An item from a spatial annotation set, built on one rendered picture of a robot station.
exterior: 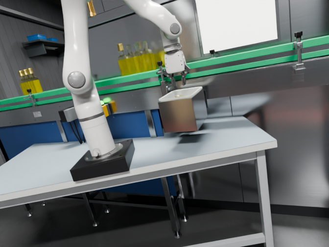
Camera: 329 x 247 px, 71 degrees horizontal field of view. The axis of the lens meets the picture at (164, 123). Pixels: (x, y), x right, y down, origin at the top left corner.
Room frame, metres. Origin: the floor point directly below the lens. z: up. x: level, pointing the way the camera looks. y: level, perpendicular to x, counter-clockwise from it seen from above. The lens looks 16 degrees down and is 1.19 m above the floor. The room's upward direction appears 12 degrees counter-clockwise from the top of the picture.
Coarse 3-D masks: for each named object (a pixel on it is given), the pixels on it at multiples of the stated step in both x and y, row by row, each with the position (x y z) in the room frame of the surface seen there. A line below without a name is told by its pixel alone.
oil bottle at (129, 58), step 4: (128, 56) 1.48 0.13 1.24; (132, 56) 1.47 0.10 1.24; (128, 60) 1.48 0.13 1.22; (132, 60) 1.47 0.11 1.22; (128, 64) 1.48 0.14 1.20; (132, 64) 1.47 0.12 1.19; (128, 68) 1.48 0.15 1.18; (132, 68) 1.47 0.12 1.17; (132, 72) 1.47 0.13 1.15; (136, 72) 1.47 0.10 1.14
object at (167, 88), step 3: (165, 84) 1.25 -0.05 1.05; (168, 84) 1.28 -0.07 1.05; (171, 84) 1.31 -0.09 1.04; (162, 87) 1.26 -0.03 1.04; (165, 87) 1.25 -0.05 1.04; (168, 87) 1.28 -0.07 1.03; (171, 87) 1.31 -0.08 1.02; (162, 90) 1.26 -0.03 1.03; (165, 90) 1.25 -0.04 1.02; (168, 90) 1.27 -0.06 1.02; (171, 90) 1.29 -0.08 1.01; (165, 93) 1.25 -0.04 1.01
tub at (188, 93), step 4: (188, 88) 1.23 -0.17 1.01; (192, 88) 1.21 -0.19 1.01; (196, 88) 1.20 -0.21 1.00; (200, 88) 1.15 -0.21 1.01; (172, 92) 1.24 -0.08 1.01; (176, 92) 1.25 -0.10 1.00; (180, 92) 1.24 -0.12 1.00; (184, 92) 1.23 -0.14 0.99; (188, 92) 1.22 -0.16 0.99; (192, 92) 1.21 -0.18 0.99; (196, 92) 1.07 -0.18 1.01; (164, 96) 1.14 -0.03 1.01; (168, 96) 1.18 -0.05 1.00; (172, 96) 1.22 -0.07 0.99; (184, 96) 1.02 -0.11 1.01; (188, 96) 1.01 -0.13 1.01; (192, 96) 1.02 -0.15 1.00; (160, 100) 1.07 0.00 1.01; (164, 100) 1.06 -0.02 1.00; (168, 100) 1.06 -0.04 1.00
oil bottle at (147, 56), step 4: (144, 52) 1.42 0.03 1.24; (148, 52) 1.41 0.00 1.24; (152, 52) 1.45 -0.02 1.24; (144, 56) 1.43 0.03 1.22; (148, 56) 1.41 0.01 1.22; (152, 56) 1.44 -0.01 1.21; (144, 60) 1.43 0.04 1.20; (148, 60) 1.42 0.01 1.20; (152, 60) 1.43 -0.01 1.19; (144, 64) 1.43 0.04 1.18; (148, 64) 1.42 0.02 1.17; (152, 64) 1.42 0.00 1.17; (144, 68) 1.43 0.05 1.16; (148, 68) 1.42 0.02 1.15; (152, 68) 1.41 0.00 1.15
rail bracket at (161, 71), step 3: (159, 63) 1.24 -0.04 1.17; (162, 63) 1.25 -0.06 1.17; (159, 66) 1.25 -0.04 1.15; (162, 69) 1.24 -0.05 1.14; (159, 72) 1.21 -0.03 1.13; (162, 72) 1.24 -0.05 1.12; (162, 75) 1.25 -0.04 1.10; (162, 78) 1.25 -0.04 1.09; (162, 81) 1.24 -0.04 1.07; (165, 81) 1.25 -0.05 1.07; (162, 84) 1.25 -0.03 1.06
